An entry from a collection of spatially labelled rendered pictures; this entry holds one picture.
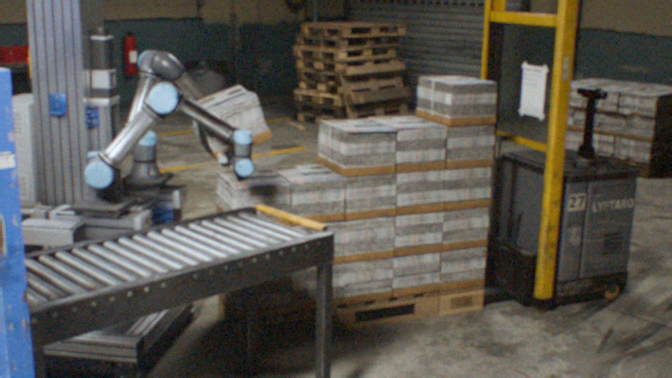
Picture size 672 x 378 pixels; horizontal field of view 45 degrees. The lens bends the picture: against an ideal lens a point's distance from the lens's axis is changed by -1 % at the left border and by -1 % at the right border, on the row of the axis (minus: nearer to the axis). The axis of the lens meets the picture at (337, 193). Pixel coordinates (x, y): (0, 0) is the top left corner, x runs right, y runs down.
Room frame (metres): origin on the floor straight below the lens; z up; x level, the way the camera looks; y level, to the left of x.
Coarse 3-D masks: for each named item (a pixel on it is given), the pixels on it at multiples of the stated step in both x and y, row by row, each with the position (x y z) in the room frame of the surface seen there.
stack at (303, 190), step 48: (240, 192) 3.77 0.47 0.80; (288, 192) 3.87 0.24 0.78; (336, 192) 3.98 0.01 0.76; (384, 192) 4.09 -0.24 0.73; (432, 192) 4.19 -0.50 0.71; (336, 240) 3.97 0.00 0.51; (384, 240) 4.08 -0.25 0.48; (432, 240) 4.19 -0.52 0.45; (288, 288) 3.88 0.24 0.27; (336, 288) 3.98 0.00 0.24; (384, 288) 4.09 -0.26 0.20; (240, 336) 3.77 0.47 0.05; (288, 336) 3.87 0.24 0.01
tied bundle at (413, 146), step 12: (396, 132) 4.12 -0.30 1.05; (408, 132) 4.12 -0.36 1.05; (420, 132) 4.15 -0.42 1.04; (432, 132) 4.18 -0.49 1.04; (444, 132) 4.21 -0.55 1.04; (396, 144) 4.13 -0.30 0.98; (408, 144) 4.13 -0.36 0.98; (420, 144) 4.16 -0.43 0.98; (432, 144) 4.18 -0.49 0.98; (444, 144) 4.21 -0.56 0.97; (396, 156) 4.11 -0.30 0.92; (408, 156) 4.13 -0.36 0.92; (420, 156) 4.15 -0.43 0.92; (432, 156) 4.18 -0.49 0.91
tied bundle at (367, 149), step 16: (320, 128) 4.31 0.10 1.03; (320, 144) 4.30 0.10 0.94; (336, 144) 4.10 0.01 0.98; (352, 144) 4.01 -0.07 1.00; (368, 144) 4.04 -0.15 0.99; (384, 144) 4.08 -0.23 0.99; (336, 160) 4.11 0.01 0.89; (352, 160) 4.01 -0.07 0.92; (368, 160) 4.04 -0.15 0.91; (384, 160) 4.08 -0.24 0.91
